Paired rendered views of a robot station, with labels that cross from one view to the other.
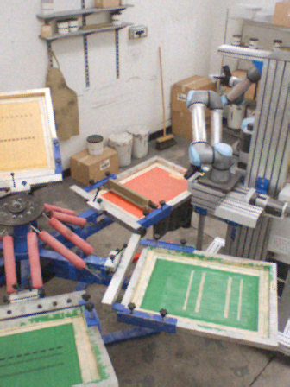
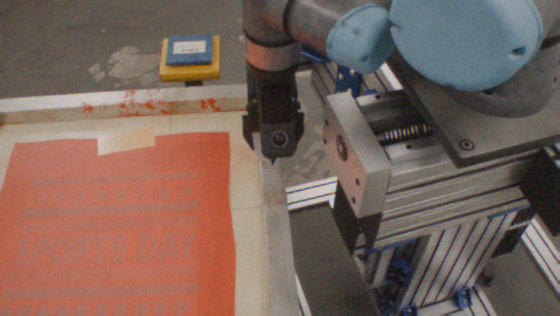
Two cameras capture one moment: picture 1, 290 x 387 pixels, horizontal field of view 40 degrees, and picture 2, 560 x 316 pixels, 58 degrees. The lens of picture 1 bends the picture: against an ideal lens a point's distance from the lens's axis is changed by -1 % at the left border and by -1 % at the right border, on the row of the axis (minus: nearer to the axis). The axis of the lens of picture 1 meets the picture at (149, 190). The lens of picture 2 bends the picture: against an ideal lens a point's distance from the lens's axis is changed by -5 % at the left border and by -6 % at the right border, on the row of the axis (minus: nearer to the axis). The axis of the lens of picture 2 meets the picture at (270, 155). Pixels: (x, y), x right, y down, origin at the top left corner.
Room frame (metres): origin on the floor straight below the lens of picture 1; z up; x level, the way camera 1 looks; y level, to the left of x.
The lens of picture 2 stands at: (2.12, 0.10, 1.67)
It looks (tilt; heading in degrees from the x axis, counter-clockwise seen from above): 48 degrees down; 313
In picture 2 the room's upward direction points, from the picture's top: straight up
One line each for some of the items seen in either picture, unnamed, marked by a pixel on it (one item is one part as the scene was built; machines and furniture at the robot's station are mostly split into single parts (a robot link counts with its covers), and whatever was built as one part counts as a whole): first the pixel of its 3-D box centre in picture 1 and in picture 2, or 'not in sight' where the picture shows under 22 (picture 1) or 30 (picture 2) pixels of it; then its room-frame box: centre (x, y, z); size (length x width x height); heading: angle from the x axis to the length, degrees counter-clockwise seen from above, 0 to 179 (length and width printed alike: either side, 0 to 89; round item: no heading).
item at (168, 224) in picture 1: (171, 216); not in sight; (2.47, -0.17, 0.79); 0.46 x 0.09 x 0.33; 137
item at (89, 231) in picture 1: (105, 222); not in sight; (2.24, 0.30, 0.89); 1.24 x 0.06 x 0.06; 137
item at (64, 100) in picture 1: (57, 97); not in sight; (4.29, 1.05, 1.06); 0.53 x 0.07 x 1.05; 137
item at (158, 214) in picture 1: (154, 217); not in sight; (2.19, -0.04, 0.98); 0.30 x 0.05 x 0.07; 137
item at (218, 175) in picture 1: (220, 171); (504, 43); (2.25, -0.46, 1.31); 0.15 x 0.15 x 0.10
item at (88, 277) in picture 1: (126, 283); not in sight; (1.65, 0.12, 0.90); 1.24 x 0.06 x 0.06; 77
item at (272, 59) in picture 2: not in sight; (270, 43); (2.50, -0.32, 1.26); 0.08 x 0.08 x 0.05
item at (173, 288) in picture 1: (176, 273); not in sight; (1.58, -0.16, 1.05); 1.08 x 0.61 x 0.23; 77
